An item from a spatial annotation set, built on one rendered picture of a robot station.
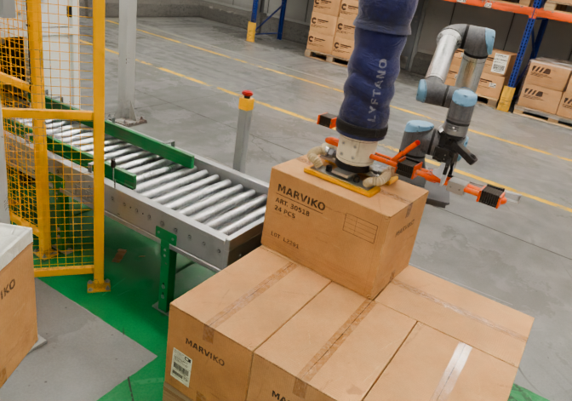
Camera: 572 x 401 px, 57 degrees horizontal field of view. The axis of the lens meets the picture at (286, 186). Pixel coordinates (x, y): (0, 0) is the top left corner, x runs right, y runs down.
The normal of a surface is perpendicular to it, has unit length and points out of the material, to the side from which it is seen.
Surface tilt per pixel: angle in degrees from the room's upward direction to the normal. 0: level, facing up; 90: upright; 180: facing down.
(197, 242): 90
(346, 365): 0
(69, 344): 0
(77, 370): 0
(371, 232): 90
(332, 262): 90
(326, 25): 91
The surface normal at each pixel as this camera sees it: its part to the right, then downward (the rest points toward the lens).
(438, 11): -0.59, 0.25
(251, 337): 0.14, -0.90
